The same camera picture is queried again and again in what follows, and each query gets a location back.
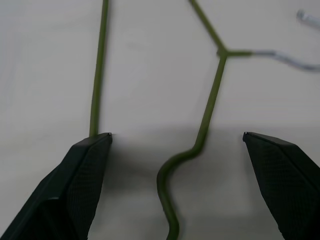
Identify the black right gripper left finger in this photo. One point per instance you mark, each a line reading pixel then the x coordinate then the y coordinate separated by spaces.
pixel 62 190

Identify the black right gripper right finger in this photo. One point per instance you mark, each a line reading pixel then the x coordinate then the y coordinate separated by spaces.
pixel 287 180

